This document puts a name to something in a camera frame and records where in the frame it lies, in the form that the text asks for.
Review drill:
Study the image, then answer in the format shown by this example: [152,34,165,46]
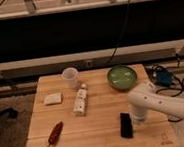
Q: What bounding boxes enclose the black eraser block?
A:
[120,113,133,138]

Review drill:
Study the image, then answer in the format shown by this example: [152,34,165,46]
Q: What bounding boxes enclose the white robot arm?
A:
[127,82,184,124]

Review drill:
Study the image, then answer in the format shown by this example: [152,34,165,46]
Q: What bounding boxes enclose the green bowl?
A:
[107,64,138,91]

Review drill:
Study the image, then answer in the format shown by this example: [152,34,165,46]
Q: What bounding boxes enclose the blue adapter box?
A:
[155,71,173,86]

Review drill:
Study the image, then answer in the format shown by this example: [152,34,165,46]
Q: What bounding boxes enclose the white tube bottle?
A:
[73,83,88,116]

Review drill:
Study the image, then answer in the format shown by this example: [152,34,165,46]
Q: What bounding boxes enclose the white plastic cup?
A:
[61,67,79,89]

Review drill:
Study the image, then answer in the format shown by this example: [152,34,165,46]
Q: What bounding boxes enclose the white sponge block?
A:
[44,93,62,106]

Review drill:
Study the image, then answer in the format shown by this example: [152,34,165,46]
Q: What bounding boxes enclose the red chili pepper toy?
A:
[47,122,64,146]

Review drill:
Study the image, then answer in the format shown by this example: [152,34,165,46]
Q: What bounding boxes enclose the black cable bundle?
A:
[144,61,184,126]

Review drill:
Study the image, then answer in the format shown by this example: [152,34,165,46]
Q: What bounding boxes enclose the metal window rail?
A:
[0,40,184,79]

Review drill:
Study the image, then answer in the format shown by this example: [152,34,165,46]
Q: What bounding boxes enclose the black hanging cable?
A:
[96,0,141,68]

